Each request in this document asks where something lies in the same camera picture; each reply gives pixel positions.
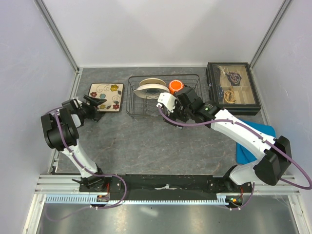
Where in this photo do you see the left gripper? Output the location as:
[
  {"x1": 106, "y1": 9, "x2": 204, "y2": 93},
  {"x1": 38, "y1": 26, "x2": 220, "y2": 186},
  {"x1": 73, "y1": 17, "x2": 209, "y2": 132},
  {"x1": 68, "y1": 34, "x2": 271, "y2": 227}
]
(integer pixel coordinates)
[{"x1": 77, "y1": 96, "x2": 106, "y2": 122}]

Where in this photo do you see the square floral plate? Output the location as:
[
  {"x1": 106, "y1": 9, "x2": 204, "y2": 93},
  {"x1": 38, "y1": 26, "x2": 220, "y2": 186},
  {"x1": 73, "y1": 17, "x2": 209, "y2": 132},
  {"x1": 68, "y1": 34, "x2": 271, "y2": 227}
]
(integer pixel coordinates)
[{"x1": 88, "y1": 83, "x2": 124, "y2": 113}]

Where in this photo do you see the cream plate blue spiral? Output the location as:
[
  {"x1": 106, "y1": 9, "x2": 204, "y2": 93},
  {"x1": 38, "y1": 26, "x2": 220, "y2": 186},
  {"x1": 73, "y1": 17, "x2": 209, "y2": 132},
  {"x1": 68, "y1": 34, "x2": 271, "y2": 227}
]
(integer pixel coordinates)
[{"x1": 133, "y1": 84, "x2": 170, "y2": 99}]

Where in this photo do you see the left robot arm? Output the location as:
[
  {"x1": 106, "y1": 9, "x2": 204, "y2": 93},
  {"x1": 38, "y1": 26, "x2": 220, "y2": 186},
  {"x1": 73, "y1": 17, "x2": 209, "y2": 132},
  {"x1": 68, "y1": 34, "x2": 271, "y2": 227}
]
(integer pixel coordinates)
[{"x1": 40, "y1": 95, "x2": 110, "y2": 193}]

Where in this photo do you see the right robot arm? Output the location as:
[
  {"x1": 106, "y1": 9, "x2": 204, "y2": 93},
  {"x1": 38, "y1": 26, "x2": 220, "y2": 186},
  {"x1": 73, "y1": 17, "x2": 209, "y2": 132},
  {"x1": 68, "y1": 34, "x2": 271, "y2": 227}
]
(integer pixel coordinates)
[{"x1": 158, "y1": 86, "x2": 291, "y2": 192}]

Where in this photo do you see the orange mug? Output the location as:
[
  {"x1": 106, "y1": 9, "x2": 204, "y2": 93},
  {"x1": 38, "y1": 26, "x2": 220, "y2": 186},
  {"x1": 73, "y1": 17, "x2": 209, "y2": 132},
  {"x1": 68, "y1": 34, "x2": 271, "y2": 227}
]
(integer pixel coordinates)
[{"x1": 168, "y1": 79, "x2": 187, "y2": 95}]

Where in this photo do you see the small cream plate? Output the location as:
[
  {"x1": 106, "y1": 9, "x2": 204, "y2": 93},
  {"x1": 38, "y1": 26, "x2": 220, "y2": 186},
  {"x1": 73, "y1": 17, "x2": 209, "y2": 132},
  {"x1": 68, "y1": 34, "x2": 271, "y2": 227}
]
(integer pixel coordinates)
[{"x1": 139, "y1": 78, "x2": 166, "y2": 86}]

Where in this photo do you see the black glass-lid jewelry box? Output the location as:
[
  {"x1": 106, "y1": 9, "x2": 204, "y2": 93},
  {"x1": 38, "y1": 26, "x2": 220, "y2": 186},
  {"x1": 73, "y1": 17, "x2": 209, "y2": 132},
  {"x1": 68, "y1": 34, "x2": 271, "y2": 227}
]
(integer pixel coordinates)
[{"x1": 206, "y1": 62, "x2": 261, "y2": 116}]

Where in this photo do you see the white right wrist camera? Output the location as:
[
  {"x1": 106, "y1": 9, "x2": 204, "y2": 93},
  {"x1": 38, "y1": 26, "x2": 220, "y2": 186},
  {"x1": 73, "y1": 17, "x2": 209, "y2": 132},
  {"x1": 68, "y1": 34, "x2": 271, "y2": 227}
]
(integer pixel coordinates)
[{"x1": 156, "y1": 93, "x2": 176, "y2": 113}]

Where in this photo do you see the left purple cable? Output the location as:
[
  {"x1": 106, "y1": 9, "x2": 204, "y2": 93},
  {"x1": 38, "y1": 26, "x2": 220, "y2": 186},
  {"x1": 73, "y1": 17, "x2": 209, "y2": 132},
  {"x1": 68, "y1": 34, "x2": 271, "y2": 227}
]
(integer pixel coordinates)
[{"x1": 45, "y1": 107, "x2": 127, "y2": 221}]

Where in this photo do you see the purple cable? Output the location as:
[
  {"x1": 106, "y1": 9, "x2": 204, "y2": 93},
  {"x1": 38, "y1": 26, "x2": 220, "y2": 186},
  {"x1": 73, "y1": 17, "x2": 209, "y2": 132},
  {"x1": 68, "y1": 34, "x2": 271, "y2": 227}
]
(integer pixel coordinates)
[
  {"x1": 45, "y1": 107, "x2": 127, "y2": 221},
  {"x1": 157, "y1": 104, "x2": 312, "y2": 210}
]

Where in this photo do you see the black wire dish rack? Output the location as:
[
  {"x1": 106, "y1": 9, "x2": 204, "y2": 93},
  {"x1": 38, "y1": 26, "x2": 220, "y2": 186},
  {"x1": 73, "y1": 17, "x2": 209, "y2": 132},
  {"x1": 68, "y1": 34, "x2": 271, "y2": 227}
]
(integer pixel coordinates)
[{"x1": 126, "y1": 74, "x2": 202, "y2": 118}]

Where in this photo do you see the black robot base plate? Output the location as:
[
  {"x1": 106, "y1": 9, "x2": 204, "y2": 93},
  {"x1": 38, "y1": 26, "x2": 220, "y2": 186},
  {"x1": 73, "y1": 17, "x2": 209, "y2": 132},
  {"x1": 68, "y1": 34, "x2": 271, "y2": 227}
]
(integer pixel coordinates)
[{"x1": 91, "y1": 174, "x2": 252, "y2": 201}]

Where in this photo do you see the grey slotted cable duct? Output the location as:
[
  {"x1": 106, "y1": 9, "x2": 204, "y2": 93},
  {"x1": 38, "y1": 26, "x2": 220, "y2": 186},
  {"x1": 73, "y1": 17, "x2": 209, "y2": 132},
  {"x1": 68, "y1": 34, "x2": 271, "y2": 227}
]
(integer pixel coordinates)
[{"x1": 45, "y1": 194, "x2": 230, "y2": 205}]

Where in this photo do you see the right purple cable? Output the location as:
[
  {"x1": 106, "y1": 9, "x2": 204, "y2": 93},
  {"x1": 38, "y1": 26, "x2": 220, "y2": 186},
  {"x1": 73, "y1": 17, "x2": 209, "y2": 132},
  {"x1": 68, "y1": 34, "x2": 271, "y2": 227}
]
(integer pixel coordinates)
[{"x1": 157, "y1": 104, "x2": 312, "y2": 210}]

